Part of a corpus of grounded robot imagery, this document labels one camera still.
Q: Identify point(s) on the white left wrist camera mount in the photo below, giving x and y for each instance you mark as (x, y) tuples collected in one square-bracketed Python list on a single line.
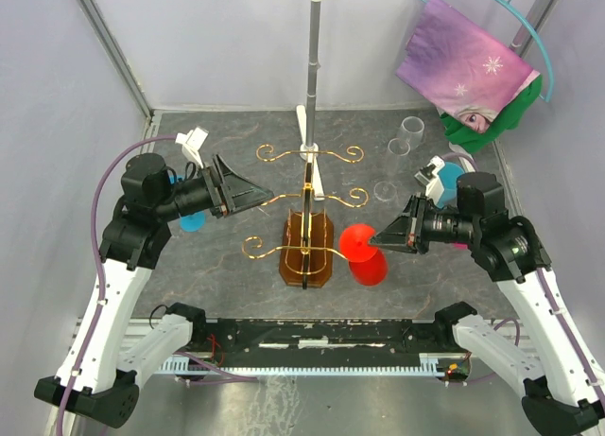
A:
[(191, 143)]

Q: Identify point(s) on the green cloth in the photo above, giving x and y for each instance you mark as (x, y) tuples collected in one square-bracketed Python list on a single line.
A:
[(473, 139)]

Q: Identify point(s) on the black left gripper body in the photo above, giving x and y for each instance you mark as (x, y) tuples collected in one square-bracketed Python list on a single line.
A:
[(217, 198)]

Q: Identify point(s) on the clear wine glass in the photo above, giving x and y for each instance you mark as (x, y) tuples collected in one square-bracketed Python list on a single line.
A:
[(411, 131), (385, 191)]

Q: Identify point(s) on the grey white clothes stand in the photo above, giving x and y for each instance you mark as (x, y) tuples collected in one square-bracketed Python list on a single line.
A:
[(306, 113)]

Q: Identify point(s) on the clear wine glass front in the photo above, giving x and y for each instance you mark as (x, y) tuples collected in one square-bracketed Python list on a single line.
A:
[(385, 191)]

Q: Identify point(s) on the red wine glass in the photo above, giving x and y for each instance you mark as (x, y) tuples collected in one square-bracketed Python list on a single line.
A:
[(367, 263)]

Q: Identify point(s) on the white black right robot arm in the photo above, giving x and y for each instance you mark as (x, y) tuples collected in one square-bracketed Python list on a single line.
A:
[(562, 389)]

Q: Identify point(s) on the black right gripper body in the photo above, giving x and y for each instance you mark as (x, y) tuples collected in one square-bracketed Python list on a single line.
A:
[(427, 224)]

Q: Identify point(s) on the gold wire wine glass rack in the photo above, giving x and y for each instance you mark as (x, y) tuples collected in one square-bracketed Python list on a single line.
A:
[(307, 252)]

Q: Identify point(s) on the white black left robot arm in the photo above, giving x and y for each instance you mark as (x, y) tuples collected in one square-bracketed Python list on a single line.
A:
[(96, 380)]

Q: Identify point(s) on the magenta wine glass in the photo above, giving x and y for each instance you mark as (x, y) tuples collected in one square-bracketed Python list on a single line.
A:
[(460, 246)]

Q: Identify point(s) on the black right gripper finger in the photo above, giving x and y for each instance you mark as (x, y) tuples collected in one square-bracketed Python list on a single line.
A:
[(404, 224), (394, 243)]

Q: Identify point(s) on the purple frozen print cloth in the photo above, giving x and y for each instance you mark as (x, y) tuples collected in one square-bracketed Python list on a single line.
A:
[(462, 69)]

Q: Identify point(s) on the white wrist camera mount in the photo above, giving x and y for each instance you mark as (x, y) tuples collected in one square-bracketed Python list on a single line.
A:
[(429, 180), (191, 143)]

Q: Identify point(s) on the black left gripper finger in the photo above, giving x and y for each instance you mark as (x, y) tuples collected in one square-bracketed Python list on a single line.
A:
[(246, 201), (235, 183)]

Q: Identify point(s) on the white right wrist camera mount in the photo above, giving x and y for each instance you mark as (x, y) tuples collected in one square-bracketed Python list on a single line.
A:
[(429, 180)]

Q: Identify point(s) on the teal clothes hanger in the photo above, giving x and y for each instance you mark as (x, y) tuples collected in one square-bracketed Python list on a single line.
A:
[(535, 38)]

